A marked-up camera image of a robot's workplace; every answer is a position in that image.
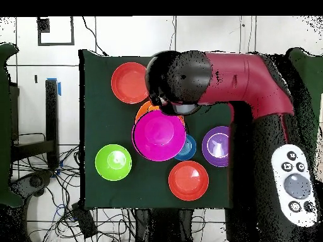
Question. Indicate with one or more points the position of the black metal stand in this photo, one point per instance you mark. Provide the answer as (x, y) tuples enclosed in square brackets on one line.
[(51, 113)]

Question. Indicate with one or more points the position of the blue tape strip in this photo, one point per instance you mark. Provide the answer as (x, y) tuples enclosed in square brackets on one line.
[(59, 88)]

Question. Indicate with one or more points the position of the small black floor object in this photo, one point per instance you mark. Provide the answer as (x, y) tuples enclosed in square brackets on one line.
[(36, 79)]

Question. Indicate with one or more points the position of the blue plastic bowl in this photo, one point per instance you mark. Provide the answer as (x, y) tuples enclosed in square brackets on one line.
[(189, 150)]

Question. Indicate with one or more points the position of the purple plastic bowl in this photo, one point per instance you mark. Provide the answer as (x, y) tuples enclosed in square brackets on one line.
[(214, 146)]

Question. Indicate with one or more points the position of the green plastic bowl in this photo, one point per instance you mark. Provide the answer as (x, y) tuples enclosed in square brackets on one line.
[(113, 162)]

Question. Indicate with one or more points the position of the orange plastic bowl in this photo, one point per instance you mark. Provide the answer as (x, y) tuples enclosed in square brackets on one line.
[(143, 109)]

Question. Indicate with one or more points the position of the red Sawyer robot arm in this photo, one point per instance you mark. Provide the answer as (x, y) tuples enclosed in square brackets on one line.
[(252, 80)]

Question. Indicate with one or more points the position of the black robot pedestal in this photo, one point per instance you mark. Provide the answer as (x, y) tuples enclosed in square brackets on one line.
[(164, 224)]

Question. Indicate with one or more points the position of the pink plastic bowl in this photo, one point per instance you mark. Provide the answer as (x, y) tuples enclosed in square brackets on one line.
[(159, 136)]

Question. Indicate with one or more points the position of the red plastic bowl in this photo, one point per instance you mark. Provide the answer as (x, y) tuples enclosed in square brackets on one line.
[(189, 180), (128, 83)]

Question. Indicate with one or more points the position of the black power adapter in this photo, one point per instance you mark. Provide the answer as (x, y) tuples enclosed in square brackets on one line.
[(84, 219)]

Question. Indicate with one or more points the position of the dark green table cloth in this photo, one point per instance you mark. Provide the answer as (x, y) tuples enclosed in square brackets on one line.
[(108, 121)]

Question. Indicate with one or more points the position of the black square floor frame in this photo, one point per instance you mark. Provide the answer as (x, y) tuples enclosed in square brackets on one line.
[(55, 44)]

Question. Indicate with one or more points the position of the black rounded floor machine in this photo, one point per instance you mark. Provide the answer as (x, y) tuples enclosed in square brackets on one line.
[(35, 181)]

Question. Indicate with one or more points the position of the neighbouring green cloth table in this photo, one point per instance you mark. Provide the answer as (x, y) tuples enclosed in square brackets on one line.
[(5, 126), (310, 75)]

